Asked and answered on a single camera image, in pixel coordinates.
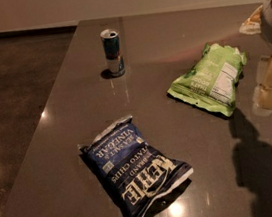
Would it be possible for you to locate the Red Bull can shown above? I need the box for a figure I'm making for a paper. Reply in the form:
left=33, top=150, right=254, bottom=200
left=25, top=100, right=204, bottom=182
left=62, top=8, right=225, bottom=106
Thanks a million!
left=100, top=28, right=125, bottom=77

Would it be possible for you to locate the green chip bag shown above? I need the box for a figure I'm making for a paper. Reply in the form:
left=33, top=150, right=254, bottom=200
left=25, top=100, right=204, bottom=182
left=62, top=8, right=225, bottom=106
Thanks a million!
left=167, top=44, right=247, bottom=117

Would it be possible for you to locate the blue Kettle chip bag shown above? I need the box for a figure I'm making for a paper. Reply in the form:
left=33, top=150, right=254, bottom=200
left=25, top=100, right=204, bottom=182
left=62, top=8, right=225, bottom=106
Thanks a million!
left=78, top=115, right=193, bottom=217

